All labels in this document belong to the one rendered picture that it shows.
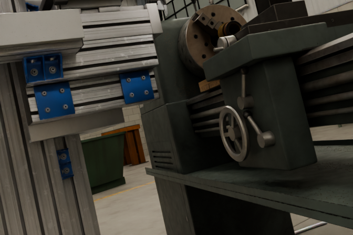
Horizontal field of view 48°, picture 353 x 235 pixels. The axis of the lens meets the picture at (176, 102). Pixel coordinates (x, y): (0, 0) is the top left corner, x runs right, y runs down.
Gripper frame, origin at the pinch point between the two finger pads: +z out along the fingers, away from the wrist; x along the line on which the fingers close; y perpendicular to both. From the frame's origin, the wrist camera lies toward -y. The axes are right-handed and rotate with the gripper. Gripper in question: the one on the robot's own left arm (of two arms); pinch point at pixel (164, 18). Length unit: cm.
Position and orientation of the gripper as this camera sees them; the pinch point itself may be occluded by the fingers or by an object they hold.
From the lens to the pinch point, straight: 203.0
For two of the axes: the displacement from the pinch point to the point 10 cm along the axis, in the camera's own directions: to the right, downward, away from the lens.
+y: -9.3, 1.9, -3.0
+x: 2.8, -1.2, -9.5
